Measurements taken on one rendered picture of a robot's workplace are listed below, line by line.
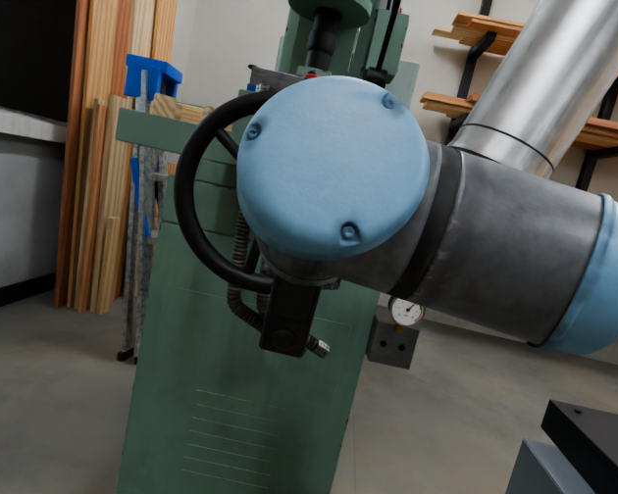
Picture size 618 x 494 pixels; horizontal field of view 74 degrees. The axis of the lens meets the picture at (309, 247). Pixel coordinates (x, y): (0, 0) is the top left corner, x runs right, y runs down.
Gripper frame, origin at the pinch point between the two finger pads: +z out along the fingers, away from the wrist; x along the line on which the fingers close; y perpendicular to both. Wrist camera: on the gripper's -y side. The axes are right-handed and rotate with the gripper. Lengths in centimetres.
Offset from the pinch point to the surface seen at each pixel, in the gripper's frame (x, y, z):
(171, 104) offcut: 30.5, 29.7, 17.5
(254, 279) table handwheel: 6.3, -0.2, 5.7
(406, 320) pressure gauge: -20.2, 0.0, 19.0
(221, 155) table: 16.6, 18.6, 8.7
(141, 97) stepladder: 70, 64, 85
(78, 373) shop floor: 70, -37, 104
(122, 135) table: 37.5, 21.6, 17.7
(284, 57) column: 16, 61, 40
